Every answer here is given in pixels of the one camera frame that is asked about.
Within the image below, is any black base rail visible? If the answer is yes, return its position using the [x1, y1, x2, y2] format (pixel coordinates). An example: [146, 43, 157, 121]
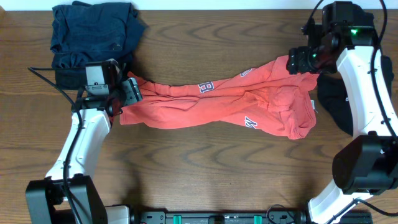
[105, 203, 374, 224]

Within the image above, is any black logo shirt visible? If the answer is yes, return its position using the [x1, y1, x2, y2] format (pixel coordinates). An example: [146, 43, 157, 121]
[317, 54, 395, 137]

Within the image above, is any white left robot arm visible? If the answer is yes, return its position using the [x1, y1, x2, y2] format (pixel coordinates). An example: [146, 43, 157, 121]
[25, 78, 142, 223]

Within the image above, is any red graphic t-shirt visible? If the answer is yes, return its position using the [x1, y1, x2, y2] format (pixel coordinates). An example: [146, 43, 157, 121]
[120, 56, 318, 140]

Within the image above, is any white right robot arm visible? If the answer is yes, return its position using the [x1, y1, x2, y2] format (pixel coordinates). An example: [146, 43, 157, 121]
[286, 1, 397, 223]

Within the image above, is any navy blue folded shirt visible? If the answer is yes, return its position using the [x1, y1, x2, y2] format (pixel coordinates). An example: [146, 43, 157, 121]
[50, 1, 146, 68]

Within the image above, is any black folded shirt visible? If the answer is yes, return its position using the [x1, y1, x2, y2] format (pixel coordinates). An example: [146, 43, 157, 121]
[55, 68, 87, 90]

